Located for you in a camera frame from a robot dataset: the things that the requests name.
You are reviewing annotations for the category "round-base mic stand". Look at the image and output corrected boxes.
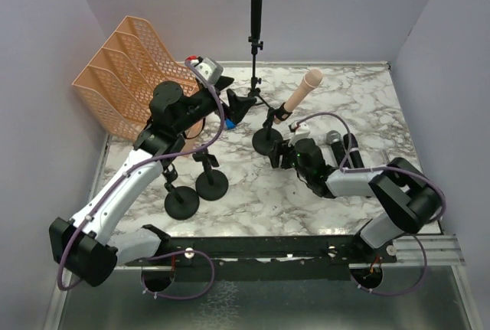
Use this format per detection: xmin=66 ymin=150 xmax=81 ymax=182
xmin=163 ymin=164 xmax=200 ymax=221
xmin=192 ymin=149 xmax=229 ymax=201
xmin=252 ymin=103 xmax=292 ymax=155

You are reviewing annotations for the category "black tripod mic stand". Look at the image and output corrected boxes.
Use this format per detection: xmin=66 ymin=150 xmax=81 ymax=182
xmin=248 ymin=35 xmax=272 ymax=109

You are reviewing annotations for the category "beige microphone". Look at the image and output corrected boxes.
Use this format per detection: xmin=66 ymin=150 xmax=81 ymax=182
xmin=274 ymin=69 xmax=323 ymax=124

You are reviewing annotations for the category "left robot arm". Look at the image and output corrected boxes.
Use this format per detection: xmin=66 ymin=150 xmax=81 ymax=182
xmin=48 ymin=76 xmax=255 ymax=291

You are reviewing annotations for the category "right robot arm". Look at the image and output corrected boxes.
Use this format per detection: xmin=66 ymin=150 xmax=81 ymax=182
xmin=269 ymin=138 xmax=443 ymax=250

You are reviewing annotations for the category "blue small box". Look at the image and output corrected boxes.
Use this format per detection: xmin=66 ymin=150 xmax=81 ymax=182
xmin=225 ymin=119 xmax=236 ymax=130

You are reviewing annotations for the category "silver-head black microphone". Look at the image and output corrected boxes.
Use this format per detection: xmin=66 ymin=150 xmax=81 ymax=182
xmin=325 ymin=130 xmax=346 ymax=166

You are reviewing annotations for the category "black microphone far right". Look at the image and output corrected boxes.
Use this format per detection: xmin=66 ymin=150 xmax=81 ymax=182
xmin=343 ymin=133 xmax=364 ymax=168

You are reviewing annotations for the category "orange plastic file organizer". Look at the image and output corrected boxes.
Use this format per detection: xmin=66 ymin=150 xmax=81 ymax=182
xmin=73 ymin=16 xmax=198 ymax=142

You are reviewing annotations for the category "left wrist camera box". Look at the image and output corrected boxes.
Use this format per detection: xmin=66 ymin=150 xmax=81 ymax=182
xmin=185 ymin=56 xmax=224 ymax=87

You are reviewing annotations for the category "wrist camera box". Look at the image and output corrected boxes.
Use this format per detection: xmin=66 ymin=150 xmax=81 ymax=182
xmin=185 ymin=56 xmax=224 ymax=87
xmin=288 ymin=121 xmax=310 ymax=146

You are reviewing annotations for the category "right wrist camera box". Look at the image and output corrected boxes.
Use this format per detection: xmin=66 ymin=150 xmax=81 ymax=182
xmin=288 ymin=121 xmax=310 ymax=146

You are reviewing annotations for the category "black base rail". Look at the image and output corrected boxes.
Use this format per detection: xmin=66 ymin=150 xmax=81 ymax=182
xmin=126 ymin=224 xmax=397 ymax=283

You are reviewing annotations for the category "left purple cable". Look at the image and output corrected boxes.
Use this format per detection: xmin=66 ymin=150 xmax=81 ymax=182
xmin=57 ymin=60 xmax=227 ymax=292

